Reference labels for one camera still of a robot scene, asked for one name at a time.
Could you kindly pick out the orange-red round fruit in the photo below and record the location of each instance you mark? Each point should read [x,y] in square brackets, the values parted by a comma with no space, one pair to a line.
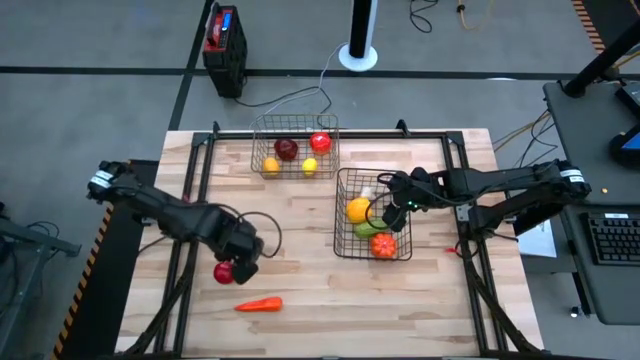
[320,143]

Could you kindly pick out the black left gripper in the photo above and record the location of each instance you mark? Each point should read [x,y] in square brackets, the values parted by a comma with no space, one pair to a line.
[240,245]

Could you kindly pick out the small shiny red fruit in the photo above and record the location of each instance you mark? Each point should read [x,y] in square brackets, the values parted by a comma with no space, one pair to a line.
[221,274]

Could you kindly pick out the dark red apple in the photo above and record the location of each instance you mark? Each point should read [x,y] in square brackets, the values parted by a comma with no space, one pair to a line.
[286,150]

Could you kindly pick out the yellow lemon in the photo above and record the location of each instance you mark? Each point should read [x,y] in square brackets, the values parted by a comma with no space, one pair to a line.
[309,166]

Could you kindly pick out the white paper sheet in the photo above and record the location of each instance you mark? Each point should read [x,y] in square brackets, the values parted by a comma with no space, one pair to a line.
[537,242]

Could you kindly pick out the orange pumpkin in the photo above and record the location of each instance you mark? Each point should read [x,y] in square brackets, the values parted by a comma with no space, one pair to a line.
[383,246]

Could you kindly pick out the dark grey desk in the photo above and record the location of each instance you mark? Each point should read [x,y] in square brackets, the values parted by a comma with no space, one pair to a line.
[580,130]

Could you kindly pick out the grey metal stand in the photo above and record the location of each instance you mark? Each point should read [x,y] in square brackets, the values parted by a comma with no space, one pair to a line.
[30,235]

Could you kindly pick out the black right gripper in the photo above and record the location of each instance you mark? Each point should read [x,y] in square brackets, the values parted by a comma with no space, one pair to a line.
[412,192]

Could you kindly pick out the black platform with hazard stripes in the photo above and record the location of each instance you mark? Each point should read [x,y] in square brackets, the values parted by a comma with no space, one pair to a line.
[110,280]
[587,25]

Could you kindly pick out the white garlic bulb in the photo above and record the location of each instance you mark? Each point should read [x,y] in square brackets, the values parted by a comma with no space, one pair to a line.
[367,193]

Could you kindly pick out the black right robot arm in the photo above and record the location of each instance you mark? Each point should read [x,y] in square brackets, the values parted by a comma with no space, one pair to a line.
[500,180]

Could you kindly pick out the red and black toolbox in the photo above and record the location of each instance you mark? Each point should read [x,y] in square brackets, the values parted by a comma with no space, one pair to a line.
[225,55]

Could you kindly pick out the yellow bell pepper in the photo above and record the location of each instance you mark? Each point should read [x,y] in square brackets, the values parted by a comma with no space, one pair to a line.
[358,210]

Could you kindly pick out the small round caster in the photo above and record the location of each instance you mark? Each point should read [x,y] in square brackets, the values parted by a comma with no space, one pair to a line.
[575,312]

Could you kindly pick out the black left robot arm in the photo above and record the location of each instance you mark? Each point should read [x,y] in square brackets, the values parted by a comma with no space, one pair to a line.
[165,215]

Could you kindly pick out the black keyboard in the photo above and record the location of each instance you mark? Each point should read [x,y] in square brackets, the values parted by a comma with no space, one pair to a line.
[615,240]

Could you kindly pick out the post with white round base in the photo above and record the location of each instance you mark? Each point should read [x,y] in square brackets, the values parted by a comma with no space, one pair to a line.
[359,57]

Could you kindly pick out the small red clip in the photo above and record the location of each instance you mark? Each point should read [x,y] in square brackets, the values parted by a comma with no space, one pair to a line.
[186,199]
[451,250]

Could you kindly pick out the grey metal bracket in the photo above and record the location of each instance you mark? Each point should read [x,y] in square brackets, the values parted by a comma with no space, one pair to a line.
[462,213]

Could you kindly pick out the orange carrot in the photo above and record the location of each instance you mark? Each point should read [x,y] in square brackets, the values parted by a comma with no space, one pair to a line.
[262,304]

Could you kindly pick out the black device with blue screen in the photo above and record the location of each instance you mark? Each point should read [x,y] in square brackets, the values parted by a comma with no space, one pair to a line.
[627,150]

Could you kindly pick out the orange citrus fruit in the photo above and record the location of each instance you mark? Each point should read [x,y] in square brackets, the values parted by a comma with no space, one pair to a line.
[271,166]

